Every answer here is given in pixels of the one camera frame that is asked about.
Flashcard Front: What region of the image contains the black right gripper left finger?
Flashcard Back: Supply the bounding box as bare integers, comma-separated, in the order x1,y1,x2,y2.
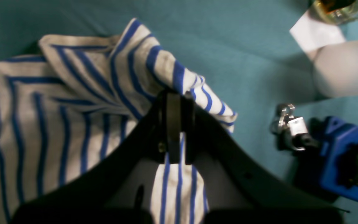
149,90,175,164

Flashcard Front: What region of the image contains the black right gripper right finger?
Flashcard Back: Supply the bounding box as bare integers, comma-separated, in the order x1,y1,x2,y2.
179,93,195,165

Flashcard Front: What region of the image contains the blue white striped T-shirt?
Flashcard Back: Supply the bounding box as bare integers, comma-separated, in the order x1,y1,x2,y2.
0,18,237,224

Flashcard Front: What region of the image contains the teal table cloth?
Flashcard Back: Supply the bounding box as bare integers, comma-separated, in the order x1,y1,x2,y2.
0,0,358,224

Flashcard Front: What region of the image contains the silver padlock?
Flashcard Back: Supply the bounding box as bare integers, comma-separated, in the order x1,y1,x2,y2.
270,104,320,152

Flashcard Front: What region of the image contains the white paper note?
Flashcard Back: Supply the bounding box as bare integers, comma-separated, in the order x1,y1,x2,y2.
289,6,346,61

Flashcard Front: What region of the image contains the white plastic cup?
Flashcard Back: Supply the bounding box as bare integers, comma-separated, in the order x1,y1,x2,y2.
313,40,358,98

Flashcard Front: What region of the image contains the blue box with black knob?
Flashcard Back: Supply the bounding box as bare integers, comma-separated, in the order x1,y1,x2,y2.
317,116,358,202

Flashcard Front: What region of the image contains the clear glass bottle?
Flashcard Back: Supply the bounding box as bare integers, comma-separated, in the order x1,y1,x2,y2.
311,0,358,25

